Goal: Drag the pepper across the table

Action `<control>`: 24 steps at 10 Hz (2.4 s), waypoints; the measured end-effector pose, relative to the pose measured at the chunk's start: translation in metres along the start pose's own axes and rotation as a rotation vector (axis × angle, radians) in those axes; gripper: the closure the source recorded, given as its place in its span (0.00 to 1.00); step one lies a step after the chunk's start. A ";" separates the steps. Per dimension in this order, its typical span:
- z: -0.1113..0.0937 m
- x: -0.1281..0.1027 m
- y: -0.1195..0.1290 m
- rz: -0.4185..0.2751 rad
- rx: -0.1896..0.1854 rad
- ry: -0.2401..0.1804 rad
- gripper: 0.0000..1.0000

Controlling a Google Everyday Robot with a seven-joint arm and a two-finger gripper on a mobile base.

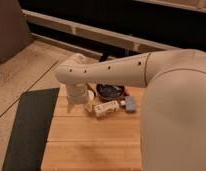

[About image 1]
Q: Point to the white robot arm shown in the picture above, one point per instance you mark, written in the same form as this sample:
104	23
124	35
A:
173	111

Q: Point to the dark bowl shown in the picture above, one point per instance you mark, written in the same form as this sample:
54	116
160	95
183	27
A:
109	92

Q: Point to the white cup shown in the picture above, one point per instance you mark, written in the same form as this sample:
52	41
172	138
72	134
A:
89	105

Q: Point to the black floor mat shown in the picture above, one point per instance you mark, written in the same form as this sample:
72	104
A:
30	130

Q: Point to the grey couch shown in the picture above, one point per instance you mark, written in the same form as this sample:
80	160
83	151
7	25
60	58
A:
15	34

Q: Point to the white window frame rail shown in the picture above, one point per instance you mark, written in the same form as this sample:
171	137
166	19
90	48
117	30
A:
96	34

